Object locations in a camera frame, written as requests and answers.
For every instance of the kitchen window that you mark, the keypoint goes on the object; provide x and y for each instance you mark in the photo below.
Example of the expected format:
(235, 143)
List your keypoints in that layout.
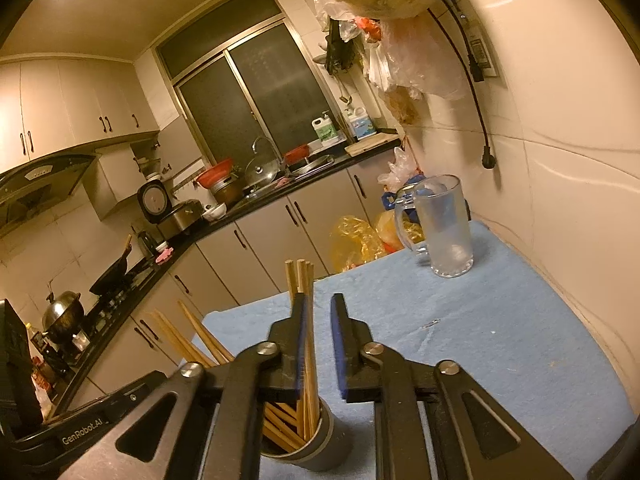
(250, 100)

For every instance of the gas stove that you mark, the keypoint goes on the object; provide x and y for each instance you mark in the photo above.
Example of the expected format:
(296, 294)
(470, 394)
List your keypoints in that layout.
(115, 305)

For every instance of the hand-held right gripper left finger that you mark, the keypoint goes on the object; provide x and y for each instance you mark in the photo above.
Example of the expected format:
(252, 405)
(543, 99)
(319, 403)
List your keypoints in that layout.
(300, 350)

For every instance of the metal tray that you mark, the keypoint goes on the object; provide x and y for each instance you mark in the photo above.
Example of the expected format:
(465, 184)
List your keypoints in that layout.
(315, 162)

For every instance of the beige upper kitchen cabinets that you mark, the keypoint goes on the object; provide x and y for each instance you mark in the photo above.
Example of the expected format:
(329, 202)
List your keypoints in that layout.
(75, 100)

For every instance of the wooden cutting board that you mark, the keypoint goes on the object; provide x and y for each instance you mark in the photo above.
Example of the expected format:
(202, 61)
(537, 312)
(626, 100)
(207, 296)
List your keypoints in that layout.
(372, 145)

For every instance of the white plastic bag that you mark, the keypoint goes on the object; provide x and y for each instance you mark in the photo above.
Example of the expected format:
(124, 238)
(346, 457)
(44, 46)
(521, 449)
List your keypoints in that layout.
(400, 170)

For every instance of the white plastic jug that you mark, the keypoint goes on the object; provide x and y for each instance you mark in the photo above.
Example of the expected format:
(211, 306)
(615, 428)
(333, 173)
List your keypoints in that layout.
(361, 125)

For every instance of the glass pot lid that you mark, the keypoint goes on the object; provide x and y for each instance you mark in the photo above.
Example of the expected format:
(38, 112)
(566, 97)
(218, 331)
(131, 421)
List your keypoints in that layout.
(261, 170)

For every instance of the black wok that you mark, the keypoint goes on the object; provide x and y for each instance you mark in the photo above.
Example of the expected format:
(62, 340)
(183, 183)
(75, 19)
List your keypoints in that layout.
(112, 275)

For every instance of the clear hanging plastic bags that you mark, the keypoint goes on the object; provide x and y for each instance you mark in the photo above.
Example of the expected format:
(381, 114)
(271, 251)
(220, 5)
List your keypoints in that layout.
(425, 60)

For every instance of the beige kitchen cabinets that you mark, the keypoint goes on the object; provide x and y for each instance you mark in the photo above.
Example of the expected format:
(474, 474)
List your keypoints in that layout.
(75, 100)
(260, 245)

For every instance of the pile of bamboo chopsticks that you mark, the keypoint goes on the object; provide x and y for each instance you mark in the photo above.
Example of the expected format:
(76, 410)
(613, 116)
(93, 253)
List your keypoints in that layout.
(285, 427)

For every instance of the black hanging object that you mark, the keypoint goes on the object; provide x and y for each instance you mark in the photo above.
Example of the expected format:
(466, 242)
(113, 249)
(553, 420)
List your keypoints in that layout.
(340, 45)

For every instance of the green label detergent bottle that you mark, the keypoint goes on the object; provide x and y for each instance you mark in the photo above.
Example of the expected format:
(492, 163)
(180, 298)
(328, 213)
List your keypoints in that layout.
(325, 132)

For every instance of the beige lower kitchen cabinets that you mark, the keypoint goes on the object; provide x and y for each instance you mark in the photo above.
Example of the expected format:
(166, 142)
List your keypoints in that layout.
(260, 245)

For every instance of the light bamboo chopstick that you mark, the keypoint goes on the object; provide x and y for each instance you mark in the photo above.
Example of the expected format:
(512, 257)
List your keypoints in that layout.
(310, 360)

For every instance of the white bowl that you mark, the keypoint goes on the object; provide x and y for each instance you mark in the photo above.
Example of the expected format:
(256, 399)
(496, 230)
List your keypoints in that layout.
(214, 212)

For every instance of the blue plastic bag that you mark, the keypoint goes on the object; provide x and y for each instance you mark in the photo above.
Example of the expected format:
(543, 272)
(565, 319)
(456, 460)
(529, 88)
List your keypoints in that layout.
(390, 200)

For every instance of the steel pot with lid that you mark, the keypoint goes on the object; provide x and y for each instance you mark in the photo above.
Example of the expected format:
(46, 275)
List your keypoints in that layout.
(62, 317)

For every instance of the brownish hanging bag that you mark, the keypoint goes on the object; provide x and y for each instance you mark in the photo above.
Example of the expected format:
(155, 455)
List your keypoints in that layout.
(402, 107)

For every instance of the red plastic basin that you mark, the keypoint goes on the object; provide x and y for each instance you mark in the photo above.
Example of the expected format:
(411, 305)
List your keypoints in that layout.
(215, 172)

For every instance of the yellow plastic bag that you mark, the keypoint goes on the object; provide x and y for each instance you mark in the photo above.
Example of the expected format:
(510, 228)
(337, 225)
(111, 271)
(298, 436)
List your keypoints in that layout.
(355, 240)

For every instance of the dark grey utensil holder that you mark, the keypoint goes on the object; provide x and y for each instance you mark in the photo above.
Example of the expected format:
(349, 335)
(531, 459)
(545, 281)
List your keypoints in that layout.
(325, 455)

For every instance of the blue tablecloth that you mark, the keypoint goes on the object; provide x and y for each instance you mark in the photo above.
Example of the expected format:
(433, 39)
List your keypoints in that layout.
(475, 360)

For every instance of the black kitchen countertop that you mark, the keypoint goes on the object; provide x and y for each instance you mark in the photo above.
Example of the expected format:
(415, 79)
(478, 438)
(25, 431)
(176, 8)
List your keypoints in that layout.
(220, 222)

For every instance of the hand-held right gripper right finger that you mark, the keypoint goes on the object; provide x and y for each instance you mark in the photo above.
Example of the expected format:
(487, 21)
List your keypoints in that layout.
(340, 350)

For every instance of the range hood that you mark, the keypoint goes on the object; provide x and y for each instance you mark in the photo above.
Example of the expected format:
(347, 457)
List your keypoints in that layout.
(40, 180)

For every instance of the dark kettle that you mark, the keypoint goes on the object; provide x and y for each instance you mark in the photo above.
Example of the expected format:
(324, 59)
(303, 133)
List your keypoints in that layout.
(145, 245)

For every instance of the metal kitchen faucet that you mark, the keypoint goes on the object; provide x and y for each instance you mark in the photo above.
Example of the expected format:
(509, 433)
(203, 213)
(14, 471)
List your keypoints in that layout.
(263, 138)

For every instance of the row of condiment bottles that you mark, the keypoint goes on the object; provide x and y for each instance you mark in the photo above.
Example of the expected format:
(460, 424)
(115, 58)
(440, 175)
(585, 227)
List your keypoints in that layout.
(42, 365)

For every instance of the white power strip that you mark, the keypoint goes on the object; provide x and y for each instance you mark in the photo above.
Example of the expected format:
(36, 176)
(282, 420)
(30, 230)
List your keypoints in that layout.
(482, 52)

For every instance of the small pink object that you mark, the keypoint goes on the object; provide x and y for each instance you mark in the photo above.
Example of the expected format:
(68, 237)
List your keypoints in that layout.
(164, 256)

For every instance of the clear glass mug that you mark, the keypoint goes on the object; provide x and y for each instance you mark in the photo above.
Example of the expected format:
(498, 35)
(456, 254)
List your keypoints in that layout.
(447, 240)

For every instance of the rice cooker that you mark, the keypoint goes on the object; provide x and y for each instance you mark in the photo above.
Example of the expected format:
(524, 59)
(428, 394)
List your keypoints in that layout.
(155, 202)

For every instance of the metal pot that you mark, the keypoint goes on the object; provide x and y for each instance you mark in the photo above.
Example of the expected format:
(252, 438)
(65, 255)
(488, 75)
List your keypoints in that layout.
(227, 194)

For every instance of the red hanging plastic bag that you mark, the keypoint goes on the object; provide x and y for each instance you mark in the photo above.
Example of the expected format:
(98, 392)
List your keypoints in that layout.
(370, 27)

